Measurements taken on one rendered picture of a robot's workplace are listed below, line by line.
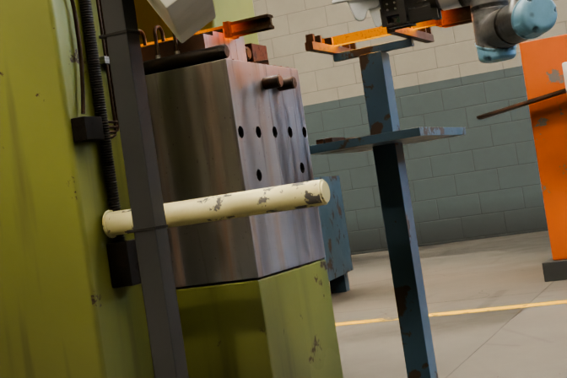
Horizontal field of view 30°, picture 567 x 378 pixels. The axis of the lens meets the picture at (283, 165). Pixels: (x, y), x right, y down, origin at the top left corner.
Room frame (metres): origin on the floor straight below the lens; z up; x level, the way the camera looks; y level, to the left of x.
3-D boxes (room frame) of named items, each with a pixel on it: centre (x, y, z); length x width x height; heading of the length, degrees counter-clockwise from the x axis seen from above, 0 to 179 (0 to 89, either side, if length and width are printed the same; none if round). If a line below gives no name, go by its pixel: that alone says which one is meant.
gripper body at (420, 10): (2.12, -0.30, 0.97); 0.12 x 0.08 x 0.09; 67
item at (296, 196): (1.91, 0.14, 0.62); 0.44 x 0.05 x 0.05; 67
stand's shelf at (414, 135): (2.64, -0.26, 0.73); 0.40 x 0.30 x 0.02; 155
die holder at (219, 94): (2.40, 0.27, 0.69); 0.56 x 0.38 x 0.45; 67
